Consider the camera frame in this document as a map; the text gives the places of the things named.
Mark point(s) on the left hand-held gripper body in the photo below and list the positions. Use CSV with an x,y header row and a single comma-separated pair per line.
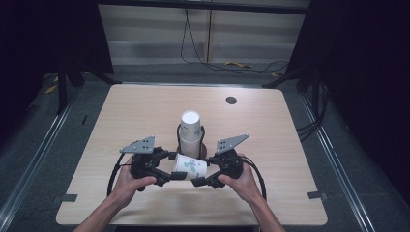
x,y
141,162

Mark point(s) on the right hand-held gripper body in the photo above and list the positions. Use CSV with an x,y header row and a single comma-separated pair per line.
x,y
230,161

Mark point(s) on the flowered paper cup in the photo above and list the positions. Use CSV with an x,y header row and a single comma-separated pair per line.
x,y
191,166

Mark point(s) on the stack of white paper cups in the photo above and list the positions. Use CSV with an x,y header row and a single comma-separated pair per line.
x,y
190,132

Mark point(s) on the person's right hand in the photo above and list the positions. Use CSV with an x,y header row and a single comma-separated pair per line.
x,y
245,183

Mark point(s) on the person's left hand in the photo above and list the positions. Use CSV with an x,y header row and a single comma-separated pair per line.
x,y
129,187

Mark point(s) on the round dark table grommet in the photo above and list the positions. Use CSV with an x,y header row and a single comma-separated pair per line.
x,y
231,100

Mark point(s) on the grey tape piece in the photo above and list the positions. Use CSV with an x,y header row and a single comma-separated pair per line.
x,y
66,197
317,195

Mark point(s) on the yellow tape strip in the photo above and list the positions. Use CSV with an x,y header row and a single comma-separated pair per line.
x,y
276,74
238,64
51,89

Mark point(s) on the black metal stand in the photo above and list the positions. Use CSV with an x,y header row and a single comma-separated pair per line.
x,y
290,77
62,93

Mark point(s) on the dark overhead bar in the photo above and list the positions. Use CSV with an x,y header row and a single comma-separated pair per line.
x,y
199,6

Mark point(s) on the dark curtain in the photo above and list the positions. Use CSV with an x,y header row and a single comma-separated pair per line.
x,y
38,42
367,80

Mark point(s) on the metal floor rail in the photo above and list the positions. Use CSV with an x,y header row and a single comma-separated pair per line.
x,y
35,154
335,161

